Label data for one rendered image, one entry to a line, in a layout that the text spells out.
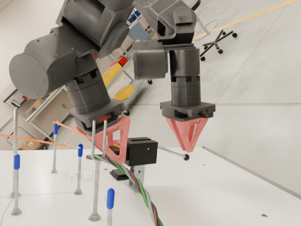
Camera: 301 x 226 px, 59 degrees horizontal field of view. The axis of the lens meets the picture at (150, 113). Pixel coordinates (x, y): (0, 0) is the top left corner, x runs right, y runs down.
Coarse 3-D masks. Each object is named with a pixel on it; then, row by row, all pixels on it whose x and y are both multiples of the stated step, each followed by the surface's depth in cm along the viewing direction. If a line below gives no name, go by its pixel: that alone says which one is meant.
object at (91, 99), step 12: (96, 72) 40; (72, 84) 39; (84, 84) 39; (96, 84) 40; (72, 96) 40; (84, 96) 39; (96, 96) 40; (108, 96) 42; (72, 108) 46; (84, 108) 40; (96, 108) 40; (108, 108) 39; (120, 108) 40; (84, 120) 38; (96, 120) 38
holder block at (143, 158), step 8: (128, 144) 46; (136, 144) 46; (144, 144) 47; (152, 144) 48; (136, 152) 46; (144, 152) 47; (152, 152) 48; (128, 160) 46; (136, 160) 46; (144, 160) 47; (152, 160) 48
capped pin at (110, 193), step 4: (112, 188) 28; (108, 192) 28; (112, 192) 28; (108, 196) 28; (112, 196) 28; (108, 200) 28; (112, 200) 28; (108, 204) 28; (112, 204) 28; (108, 208) 28; (112, 208) 28; (108, 212) 28; (108, 216) 28; (108, 220) 28; (108, 224) 28
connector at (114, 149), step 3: (111, 147) 46; (114, 147) 46; (114, 150) 45; (117, 150) 45; (126, 150) 46; (117, 153) 45; (126, 153) 46; (108, 156) 45; (126, 156) 46; (126, 159) 46
